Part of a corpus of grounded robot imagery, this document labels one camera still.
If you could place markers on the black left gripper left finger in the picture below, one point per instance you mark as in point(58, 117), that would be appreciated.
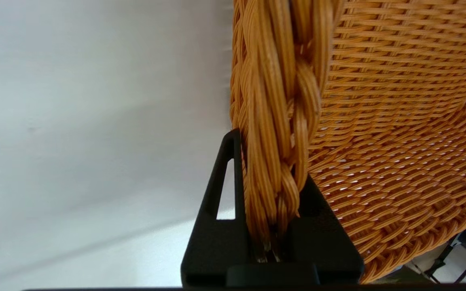
point(217, 242)

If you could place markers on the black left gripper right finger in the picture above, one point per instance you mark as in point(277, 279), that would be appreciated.
point(322, 242)

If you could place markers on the orange wicker basket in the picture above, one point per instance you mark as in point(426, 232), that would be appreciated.
point(399, 121)

